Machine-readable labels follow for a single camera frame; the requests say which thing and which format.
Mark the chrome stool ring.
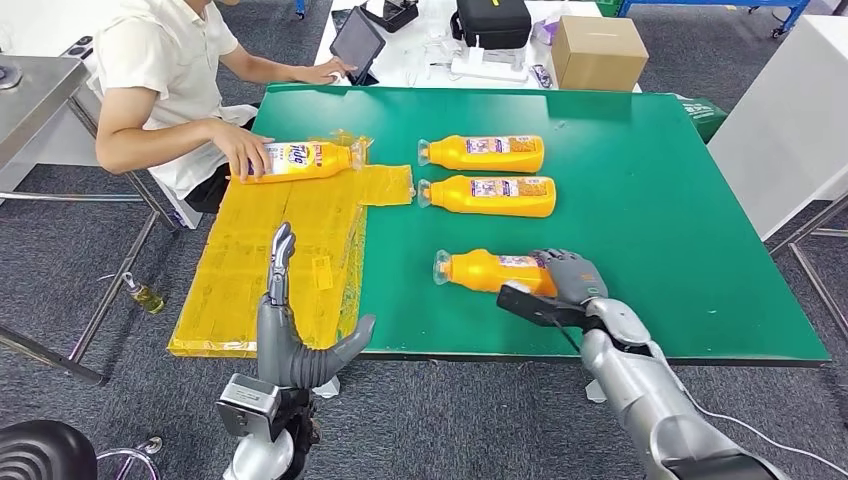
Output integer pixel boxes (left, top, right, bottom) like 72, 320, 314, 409
95, 435, 164, 480

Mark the small yellow liquid bottle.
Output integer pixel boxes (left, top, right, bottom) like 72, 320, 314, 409
121, 271, 167, 316

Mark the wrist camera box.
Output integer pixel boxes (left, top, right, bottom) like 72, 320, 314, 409
496, 281, 601, 333
216, 374, 283, 442

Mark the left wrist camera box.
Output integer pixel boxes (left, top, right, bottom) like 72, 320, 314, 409
216, 374, 283, 442

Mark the person's left hand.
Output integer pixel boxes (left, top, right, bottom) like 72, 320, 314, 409
291, 56, 358, 86

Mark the green bag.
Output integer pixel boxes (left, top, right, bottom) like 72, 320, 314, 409
675, 94, 730, 145

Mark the yellow taped cardboard sheet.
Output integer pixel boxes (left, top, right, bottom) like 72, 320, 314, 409
167, 129, 417, 360

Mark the brown cardboard box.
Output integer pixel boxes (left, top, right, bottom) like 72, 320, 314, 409
551, 14, 651, 93

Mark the person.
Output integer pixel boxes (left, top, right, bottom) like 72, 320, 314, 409
92, 0, 358, 215

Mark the black device box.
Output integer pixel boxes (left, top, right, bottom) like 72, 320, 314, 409
359, 0, 421, 34

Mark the purple plastic bag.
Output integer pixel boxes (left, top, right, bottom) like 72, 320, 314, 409
529, 13, 563, 46

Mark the black stool seat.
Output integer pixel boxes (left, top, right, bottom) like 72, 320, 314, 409
0, 420, 99, 480

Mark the person's right hand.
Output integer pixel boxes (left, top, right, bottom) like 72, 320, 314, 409
211, 122, 276, 183

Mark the orange detergent bottle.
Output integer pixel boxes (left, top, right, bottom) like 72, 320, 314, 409
230, 139, 368, 185
416, 134, 546, 175
432, 248, 559, 298
416, 174, 558, 219

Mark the black tablet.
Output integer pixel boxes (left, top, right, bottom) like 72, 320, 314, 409
329, 6, 388, 87

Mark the grey metal table frame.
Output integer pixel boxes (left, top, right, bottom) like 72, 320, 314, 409
768, 195, 848, 339

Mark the white desk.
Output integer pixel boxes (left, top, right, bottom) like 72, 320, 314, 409
312, 0, 644, 94

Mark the black carrying case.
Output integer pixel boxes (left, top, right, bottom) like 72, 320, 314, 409
450, 0, 533, 51

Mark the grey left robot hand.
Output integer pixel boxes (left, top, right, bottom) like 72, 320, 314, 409
256, 221, 377, 390

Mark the white floor cable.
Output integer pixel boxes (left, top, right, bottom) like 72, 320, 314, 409
675, 384, 848, 476

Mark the white power strip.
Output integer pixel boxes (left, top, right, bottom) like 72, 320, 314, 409
450, 42, 531, 84

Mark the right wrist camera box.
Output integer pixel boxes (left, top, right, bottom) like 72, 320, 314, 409
496, 281, 601, 333

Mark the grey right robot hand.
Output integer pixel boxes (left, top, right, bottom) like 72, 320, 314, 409
529, 248, 609, 307

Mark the white side table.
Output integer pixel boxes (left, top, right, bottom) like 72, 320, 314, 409
706, 14, 848, 243

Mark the green table mat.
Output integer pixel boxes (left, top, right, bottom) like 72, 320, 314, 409
250, 82, 831, 367

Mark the stainless steel table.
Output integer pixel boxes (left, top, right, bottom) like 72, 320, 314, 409
0, 54, 180, 387

